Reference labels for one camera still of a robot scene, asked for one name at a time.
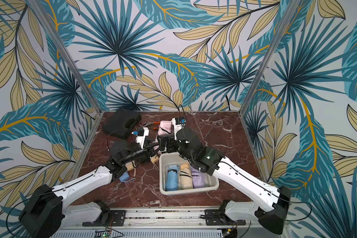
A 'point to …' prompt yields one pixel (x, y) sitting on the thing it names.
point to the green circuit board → (105, 235)
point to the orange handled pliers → (154, 122)
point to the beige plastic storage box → (212, 182)
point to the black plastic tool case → (120, 123)
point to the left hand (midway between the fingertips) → (163, 144)
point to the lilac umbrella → (198, 179)
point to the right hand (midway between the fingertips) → (165, 135)
